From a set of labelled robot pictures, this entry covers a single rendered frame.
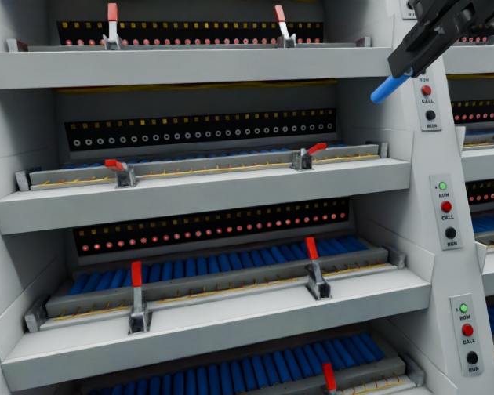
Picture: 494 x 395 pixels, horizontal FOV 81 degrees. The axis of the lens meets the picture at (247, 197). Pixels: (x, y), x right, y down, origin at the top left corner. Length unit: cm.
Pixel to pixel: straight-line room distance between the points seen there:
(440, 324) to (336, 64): 45
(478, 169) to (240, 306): 47
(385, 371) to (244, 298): 29
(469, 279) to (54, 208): 63
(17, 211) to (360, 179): 49
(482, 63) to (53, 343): 83
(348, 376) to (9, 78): 68
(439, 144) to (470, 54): 19
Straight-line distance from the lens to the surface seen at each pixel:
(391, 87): 44
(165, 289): 49
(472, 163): 63
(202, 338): 45
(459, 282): 59
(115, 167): 38
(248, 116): 61
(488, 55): 73
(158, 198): 42
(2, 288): 49
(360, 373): 61
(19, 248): 53
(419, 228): 55
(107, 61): 49
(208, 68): 48
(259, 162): 48
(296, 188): 45
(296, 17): 81
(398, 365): 64
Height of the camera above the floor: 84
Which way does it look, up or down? 4 degrees up
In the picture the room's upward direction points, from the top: 7 degrees counter-clockwise
